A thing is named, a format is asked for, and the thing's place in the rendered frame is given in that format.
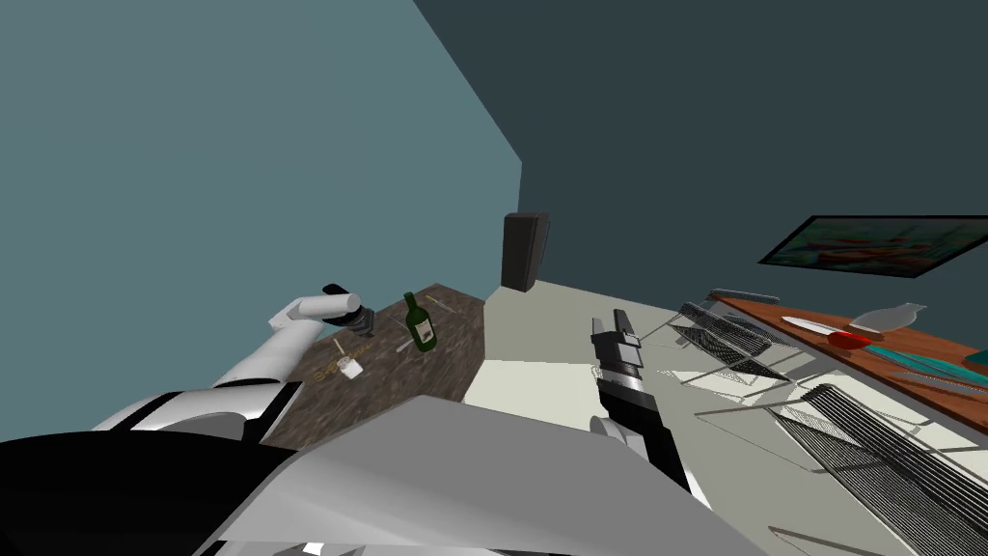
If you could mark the thin yellow utensil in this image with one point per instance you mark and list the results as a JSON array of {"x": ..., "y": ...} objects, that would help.
[{"x": 443, "y": 304}]

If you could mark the black speaker box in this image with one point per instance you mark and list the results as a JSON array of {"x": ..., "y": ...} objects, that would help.
[{"x": 525, "y": 253}]

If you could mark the thin grey utensil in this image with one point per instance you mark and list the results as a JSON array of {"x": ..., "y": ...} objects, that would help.
[{"x": 406, "y": 346}]

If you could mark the white mug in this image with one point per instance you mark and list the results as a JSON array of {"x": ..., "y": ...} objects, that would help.
[{"x": 352, "y": 368}]

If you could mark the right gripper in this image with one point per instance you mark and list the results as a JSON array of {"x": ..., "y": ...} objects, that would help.
[{"x": 619, "y": 351}]

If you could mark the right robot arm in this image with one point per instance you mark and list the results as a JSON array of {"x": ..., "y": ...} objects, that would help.
[{"x": 641, "y": 421}]

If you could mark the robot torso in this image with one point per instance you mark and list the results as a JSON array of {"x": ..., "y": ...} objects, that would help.
[{"x": 463, "y": 479}]

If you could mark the green glass bottle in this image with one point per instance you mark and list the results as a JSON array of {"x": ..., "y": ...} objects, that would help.
[{"x": 421, "y": 328}]

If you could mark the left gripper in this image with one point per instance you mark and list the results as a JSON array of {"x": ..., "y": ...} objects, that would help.
[{"x": 360, "y": 322}]

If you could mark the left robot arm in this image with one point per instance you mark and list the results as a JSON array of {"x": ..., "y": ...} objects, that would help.
[{"x": 262, "y": 363}]

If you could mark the brown marbled table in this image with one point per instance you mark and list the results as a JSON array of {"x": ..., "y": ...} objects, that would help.
[{"x": 432, "y": 367}]

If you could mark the dark framed wall picture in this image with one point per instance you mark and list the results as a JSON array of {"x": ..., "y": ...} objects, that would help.
[{"x": 876, "y": 245}]

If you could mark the brown wooden sideboard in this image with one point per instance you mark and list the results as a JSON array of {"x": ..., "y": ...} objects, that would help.
[{"x": 938, "y": 380}]

